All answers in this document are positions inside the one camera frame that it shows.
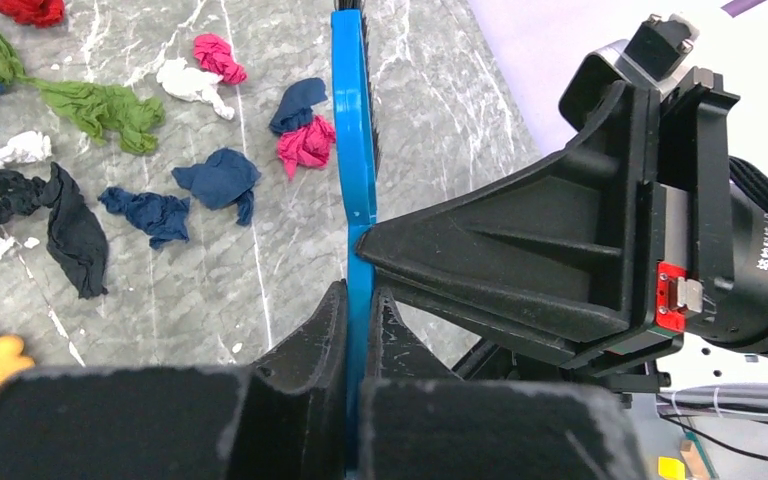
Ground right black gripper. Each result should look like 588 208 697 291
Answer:
559 15 768 377

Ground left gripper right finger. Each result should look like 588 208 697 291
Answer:
365 286 465 480

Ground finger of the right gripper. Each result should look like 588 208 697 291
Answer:
355 81 656 365

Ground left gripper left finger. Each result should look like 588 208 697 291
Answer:
244 280 348 479

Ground blue hand brush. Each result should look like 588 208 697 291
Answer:
331 1 378 479

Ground navy paper scrap small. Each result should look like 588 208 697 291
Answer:
97 187 190 250

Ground pink paper scrap right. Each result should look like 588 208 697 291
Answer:
276 115 336 180

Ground navy paper scrap middle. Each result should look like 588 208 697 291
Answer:
171 148 261 226

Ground navy paper scrap right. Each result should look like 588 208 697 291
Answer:
269 77 327 136

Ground black paper scrap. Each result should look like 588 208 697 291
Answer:
0 162 109 299

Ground white paper scrap middle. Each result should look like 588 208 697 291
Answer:
156 57 235 121

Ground green paper scrap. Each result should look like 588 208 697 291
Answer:
0 32 165 154

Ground small pink paper scrap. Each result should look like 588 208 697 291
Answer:
193 33 247 85

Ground red paper scrap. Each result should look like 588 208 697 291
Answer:
0 0 66 28

